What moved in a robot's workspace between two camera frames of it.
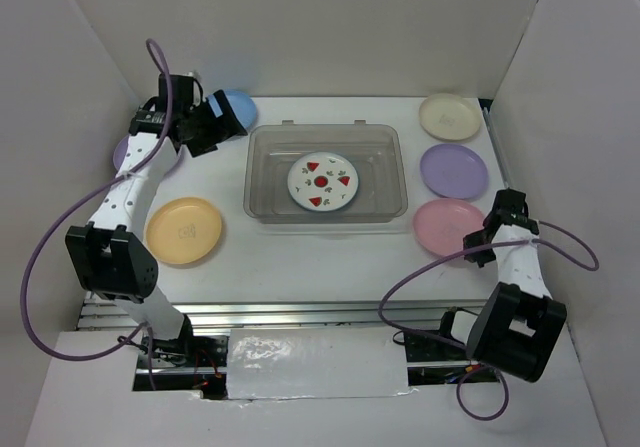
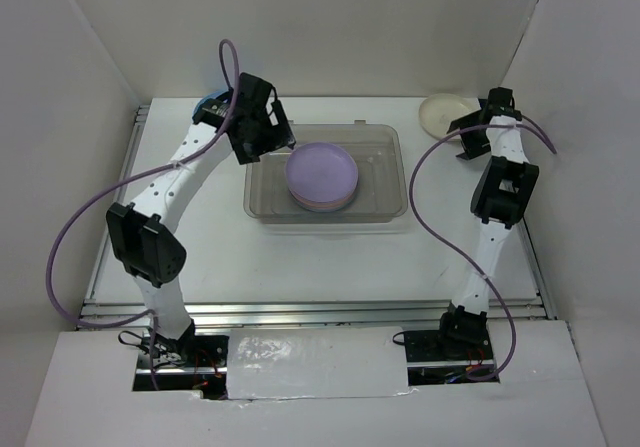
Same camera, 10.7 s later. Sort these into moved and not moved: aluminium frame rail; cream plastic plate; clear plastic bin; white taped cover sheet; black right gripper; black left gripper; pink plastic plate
Moved: black left gripper; black right gripper; pink plastic plate
Not moved: white taped cover sheet; cream plastic plate; clear plastic bin; aluminium frame rail
